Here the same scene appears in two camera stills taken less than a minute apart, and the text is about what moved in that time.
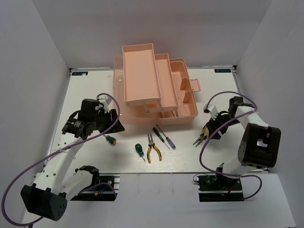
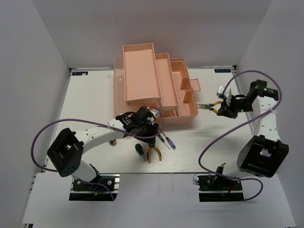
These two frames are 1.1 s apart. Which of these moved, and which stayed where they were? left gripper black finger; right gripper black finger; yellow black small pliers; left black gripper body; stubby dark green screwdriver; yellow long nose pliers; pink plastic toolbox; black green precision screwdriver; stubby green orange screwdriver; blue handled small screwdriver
Moved: yellow black small pliers; left gripper black finger; left black gripper body; right gripper black finger
Stayed: stubby dark green screwdriver; blue handled small screwdriver; stubby green orange screwdriver; black green precision screwdriver; pink plastic toolbox; yellow long nose pliers
